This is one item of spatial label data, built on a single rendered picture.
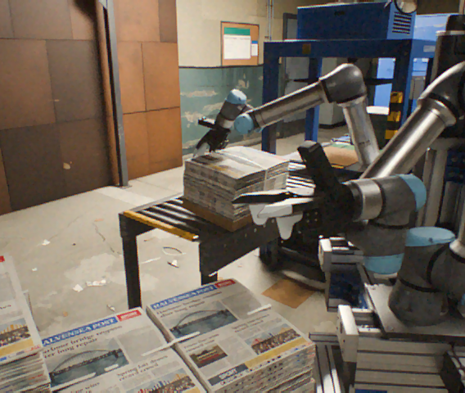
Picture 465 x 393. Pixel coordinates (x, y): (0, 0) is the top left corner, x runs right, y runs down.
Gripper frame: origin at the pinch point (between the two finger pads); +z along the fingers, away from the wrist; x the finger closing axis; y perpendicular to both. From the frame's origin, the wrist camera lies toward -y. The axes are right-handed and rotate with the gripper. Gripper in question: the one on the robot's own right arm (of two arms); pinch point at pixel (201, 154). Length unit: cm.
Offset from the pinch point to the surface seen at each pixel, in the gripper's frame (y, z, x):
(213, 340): 74, -24, -72
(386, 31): -3, -67, 113
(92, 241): -75, 176, 33
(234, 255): 47, 8, -17
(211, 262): 46, 6, -31
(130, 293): 23, 63, -32
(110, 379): 68, -19, -96
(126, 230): 5.3, 34.4, -33.0
